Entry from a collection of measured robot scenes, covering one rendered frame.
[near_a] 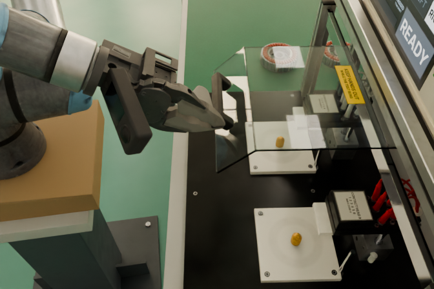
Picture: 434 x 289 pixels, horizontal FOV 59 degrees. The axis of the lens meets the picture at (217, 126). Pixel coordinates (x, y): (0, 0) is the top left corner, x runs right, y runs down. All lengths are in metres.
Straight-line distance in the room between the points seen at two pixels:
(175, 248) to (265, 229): 0.19
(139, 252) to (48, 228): 0.78
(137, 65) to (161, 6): 2.35
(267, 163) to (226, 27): 0.59
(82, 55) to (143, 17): 2.29
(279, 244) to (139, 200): 1.06
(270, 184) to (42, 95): 0.50
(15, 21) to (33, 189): 0.44
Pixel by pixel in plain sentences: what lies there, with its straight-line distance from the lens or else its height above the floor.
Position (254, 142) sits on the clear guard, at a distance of 0.56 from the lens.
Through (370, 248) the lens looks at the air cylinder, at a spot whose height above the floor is 0.82.
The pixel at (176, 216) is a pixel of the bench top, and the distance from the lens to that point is 0.85.
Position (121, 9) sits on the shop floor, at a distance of 2.93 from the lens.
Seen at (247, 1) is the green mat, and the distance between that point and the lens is 1.47.
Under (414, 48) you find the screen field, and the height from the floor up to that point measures 1.16.
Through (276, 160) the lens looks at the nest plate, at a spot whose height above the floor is 0.78.
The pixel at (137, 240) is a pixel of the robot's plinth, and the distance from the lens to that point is 1.66.
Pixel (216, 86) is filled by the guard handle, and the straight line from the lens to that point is 0.64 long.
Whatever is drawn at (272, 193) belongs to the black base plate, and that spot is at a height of 0.77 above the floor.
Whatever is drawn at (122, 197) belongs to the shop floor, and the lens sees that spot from 1.79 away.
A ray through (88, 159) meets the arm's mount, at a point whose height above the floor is 0.82.
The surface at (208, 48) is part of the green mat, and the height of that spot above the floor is 0.75.
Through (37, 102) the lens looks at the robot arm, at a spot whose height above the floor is 1.00.
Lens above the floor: 1.50
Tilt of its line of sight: 49 degrees down
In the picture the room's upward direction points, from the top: straight up
